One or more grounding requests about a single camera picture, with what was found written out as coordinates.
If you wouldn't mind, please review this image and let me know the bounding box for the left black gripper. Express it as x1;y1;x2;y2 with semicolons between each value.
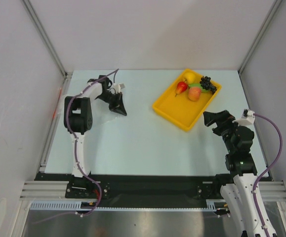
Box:
97;91;127;116

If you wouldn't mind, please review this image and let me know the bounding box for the clear zip top bag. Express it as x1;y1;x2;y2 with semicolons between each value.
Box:
53;93;122;127

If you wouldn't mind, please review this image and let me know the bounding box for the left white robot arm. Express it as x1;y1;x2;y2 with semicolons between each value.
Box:
64;75;127;199

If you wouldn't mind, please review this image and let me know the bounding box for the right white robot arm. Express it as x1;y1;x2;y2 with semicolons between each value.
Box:
203;110;277;237

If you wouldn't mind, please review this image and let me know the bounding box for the peach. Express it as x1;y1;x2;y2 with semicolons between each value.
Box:
188;86;202;101

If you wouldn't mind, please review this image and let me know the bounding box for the yellow plastic tray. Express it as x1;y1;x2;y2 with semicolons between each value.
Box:
152;69;221;131

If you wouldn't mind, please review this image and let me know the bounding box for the dark grape bunch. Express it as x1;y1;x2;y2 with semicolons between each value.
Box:
200;76;217;94

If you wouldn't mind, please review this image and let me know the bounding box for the red pear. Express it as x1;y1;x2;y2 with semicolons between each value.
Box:
175;81;188;96

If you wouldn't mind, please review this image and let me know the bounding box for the yellow apple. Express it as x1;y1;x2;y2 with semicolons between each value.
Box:
183;72;196;84

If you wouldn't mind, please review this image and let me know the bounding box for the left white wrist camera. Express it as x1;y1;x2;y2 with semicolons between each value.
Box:
116;83;125;90

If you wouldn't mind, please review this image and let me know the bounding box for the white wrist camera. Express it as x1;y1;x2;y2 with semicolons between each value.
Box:
116;83;125;90
233;109;255;126

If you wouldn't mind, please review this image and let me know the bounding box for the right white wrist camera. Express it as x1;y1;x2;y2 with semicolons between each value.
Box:
233;109;255;126

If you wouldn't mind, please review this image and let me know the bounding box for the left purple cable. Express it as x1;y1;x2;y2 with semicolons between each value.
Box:
31;68;120;224

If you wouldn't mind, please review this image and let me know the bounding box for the purple cable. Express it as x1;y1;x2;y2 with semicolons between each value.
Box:
31;68;120;224
252;113;284;237

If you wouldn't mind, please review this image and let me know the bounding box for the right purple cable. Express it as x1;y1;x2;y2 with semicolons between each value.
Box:
252;113;284;237

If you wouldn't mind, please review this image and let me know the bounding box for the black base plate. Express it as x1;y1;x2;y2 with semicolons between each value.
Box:
35;173;234;209

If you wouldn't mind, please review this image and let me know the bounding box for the white cable duct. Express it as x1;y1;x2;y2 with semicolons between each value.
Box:
30;200;228;212

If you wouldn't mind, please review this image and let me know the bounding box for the left aluminium corner post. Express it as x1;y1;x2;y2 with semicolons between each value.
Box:
20;0;67;78

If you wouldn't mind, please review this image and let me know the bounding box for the aluminium corner post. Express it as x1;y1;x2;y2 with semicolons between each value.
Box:
20;0;67;78
238;0;284;76

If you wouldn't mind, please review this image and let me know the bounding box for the right aluminium corner post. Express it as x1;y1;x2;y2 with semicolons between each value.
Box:
238;0;284;76

